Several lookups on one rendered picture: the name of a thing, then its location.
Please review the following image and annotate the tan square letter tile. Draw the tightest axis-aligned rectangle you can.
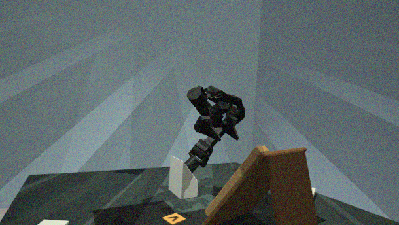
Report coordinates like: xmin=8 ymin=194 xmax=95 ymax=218
xmin=162 ymin=213 xmax=186 ymax=225

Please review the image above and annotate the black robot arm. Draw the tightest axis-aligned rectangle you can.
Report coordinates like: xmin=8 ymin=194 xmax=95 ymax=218
xmin=185 ymin=85 xmax=245 ymax=173

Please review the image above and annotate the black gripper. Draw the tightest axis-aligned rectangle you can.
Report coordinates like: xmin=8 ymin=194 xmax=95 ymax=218
xmin=194 ymin=106 xmax=239 ymax=141

